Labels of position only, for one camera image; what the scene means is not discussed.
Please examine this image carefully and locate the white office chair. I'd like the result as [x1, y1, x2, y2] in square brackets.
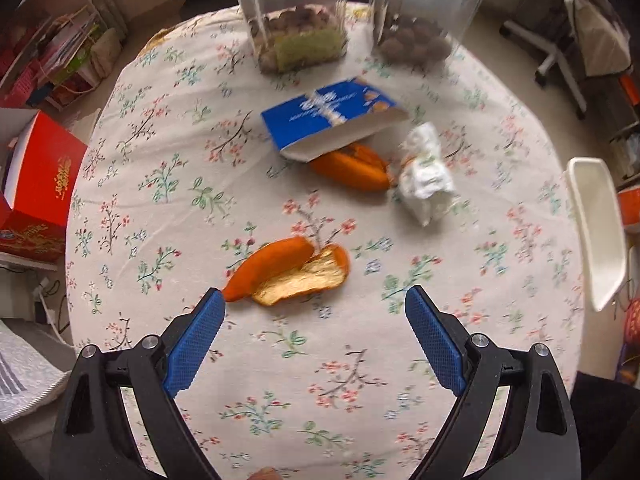
[500, 0, 632, 121]

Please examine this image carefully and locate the cream quilted bag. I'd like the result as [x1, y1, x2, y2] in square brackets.
[90, 27, 126, 79]

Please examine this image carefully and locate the orange peel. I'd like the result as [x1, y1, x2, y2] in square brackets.
[220, 236, 352, 307]
[310, 142, 396, 193]

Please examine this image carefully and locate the grey striped quilt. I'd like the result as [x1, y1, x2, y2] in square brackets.
[0, 317, 72, 423]

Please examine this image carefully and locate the floral tablecloth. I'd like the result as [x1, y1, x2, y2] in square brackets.
[65, 2, 586, 480]

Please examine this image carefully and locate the white tissue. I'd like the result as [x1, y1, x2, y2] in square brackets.
[395, 121, 461, 227]

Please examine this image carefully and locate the clear bag with green label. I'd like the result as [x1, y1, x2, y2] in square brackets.
[227, 0, 357, 75]

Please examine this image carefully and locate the orange cardboard box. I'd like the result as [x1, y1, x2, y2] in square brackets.
[617, 187, 640, 233]

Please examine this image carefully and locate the white power cable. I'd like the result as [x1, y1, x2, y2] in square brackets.
[32, 277, 69, 334]

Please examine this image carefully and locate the white plastic bin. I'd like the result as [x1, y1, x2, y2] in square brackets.
[566, 156, 628, 312]

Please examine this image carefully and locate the beige blanket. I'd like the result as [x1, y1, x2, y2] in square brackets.
[562, 0, 633, 78]

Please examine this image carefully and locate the small blue biscuit carton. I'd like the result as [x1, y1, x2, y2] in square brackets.
[261, 76, 410, 163]

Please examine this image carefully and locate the red gift box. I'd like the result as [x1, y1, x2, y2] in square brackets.
[0, 109, 90, 262]

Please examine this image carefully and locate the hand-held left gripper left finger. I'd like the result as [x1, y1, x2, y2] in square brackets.
[50, 287, 227, 480]

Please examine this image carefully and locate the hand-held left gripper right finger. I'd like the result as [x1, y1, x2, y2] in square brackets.
[404, 285, 581, 480]

